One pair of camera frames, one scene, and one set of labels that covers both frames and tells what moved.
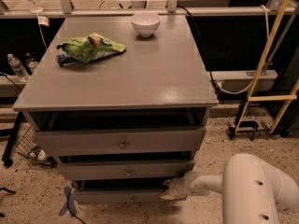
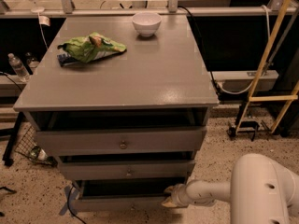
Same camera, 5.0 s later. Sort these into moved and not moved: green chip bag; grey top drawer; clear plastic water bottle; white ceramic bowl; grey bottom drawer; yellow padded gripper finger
Moved: yellow padded gripper finger; grey bottom drawer
Not moved: white ceramic bowl; grey top drawer; green chip bag; clear plastic water bottle
